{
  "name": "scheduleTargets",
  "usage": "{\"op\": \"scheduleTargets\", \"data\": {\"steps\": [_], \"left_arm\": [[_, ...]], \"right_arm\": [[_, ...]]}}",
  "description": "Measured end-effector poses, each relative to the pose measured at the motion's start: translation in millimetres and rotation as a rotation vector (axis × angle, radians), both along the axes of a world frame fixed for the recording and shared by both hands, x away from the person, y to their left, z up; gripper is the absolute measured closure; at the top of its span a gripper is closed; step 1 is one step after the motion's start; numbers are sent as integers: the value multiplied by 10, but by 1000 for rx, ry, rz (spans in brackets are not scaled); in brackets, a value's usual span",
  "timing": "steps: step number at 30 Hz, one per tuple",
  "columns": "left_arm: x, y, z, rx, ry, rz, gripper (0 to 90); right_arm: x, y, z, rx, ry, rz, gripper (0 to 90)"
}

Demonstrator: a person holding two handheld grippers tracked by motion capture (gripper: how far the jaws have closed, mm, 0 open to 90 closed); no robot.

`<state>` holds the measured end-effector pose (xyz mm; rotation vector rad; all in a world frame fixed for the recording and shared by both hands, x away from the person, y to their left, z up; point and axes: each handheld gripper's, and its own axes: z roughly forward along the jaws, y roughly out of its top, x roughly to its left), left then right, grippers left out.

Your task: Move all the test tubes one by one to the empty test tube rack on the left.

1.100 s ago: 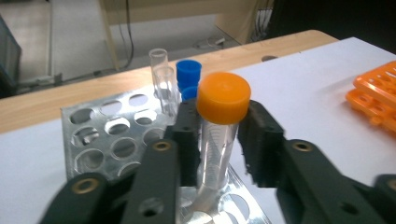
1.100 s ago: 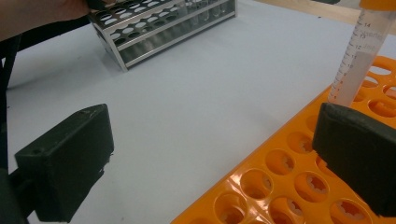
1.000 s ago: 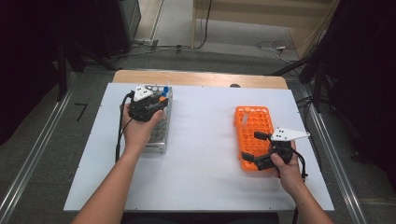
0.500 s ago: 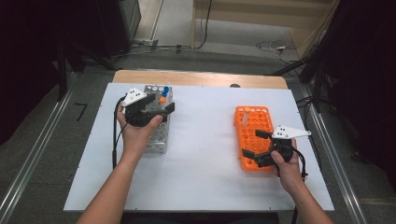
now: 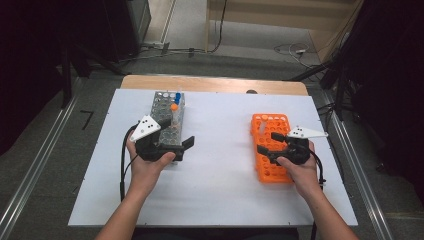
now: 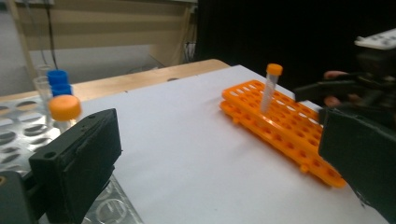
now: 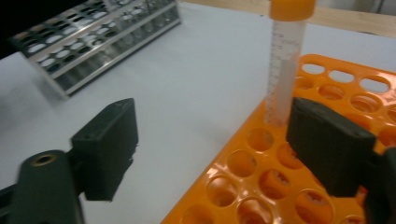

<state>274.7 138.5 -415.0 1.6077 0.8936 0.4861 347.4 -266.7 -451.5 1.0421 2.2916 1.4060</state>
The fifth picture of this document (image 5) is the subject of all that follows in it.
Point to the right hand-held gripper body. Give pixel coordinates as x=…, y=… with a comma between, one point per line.
x=298, y=151

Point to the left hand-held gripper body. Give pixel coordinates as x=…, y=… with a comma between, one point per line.
x=145, y=128

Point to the orange plastic test tube rack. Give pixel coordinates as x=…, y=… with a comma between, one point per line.
x=276, y=125

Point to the metal test tube rack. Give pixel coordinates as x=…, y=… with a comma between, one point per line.
x=163, y=106

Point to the orange-capped glass test tube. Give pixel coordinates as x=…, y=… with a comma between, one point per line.
x=264, y=117
x=174, y=107

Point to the blue-capped glass test tube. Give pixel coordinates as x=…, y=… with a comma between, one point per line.
x=177, y=100
x=178, y=95

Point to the person's right hand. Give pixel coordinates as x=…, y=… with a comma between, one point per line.
x=303, y=176

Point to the person's left hand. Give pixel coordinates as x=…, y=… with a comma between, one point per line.
x=146, y=173

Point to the black stand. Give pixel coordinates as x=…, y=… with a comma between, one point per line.
x=66, y=76
x=338, y=90

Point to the dark equipment cabinet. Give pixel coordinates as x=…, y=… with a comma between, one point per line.
x=138, y=16

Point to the aluminium floor rail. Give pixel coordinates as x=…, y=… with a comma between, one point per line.
x=358, y=166
x=36, y=160

